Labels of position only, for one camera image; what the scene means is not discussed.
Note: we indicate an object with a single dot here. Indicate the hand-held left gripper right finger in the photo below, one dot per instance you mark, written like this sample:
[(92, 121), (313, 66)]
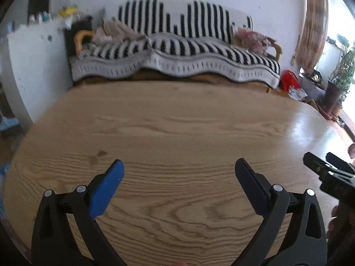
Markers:
[(252, 189)]

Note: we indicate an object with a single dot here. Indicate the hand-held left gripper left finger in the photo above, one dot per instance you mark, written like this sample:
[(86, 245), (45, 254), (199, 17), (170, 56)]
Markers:
[(106, 191)]

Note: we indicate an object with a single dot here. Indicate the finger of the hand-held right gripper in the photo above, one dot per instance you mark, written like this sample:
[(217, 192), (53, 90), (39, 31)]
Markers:
[(338, 160), (313, 162)]

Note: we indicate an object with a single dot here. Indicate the person's right hand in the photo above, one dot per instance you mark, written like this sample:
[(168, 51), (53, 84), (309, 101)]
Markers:
[(334, 221)]

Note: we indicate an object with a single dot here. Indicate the pink round object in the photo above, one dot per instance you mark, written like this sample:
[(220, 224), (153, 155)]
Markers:
[(351, 151)]

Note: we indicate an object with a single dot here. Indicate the potted green plant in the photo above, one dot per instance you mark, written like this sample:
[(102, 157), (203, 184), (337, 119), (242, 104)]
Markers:
[(331, 95)]

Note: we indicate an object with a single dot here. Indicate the scattered paper sheets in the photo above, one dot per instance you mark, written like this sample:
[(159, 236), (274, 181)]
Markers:
[(298, 94)]

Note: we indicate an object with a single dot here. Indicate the grey storage box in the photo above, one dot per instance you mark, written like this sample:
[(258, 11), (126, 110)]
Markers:
[(312, 87)]

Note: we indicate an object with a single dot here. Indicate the red plastic bag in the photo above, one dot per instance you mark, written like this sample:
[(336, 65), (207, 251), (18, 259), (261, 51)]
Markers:
[(289, 80)]

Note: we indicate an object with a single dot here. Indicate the pale blue plastic bag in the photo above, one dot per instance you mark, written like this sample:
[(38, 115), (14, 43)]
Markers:
[(3, 170)]

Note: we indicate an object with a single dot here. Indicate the small white cabinet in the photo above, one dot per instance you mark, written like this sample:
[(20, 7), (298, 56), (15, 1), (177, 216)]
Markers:
[(327, 55)]

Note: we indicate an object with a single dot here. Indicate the blue cloth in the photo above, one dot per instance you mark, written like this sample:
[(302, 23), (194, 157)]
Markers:
[(8, 124)]

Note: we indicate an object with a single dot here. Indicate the brown patterned curtain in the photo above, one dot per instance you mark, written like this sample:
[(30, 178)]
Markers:
[(313, 25)]

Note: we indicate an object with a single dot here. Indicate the pink cartoon print cushion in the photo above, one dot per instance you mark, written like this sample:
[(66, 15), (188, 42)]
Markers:
[(252, 38)]

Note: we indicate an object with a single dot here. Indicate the large white cabinet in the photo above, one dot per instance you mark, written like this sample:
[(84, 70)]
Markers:
[(33, 69)]

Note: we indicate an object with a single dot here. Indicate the wooden sofa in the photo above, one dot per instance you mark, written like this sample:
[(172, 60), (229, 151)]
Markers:
[(79, 37)]

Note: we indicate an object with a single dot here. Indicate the beige plush toy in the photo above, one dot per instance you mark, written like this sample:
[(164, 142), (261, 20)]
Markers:
[(116, 32)]

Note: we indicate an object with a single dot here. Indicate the striped black white sofa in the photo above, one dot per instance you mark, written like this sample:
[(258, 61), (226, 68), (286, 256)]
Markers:
[(180, 47)]

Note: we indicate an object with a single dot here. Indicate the black bag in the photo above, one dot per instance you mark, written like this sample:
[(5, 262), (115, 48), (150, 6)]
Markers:
[(80, 25)]

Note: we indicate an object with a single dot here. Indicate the yellow plastic item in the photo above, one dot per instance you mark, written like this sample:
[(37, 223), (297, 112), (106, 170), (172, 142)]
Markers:
[(68, 11)]

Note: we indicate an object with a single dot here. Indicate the row of small bottles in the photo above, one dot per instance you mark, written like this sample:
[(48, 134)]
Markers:
[(40, 18)]

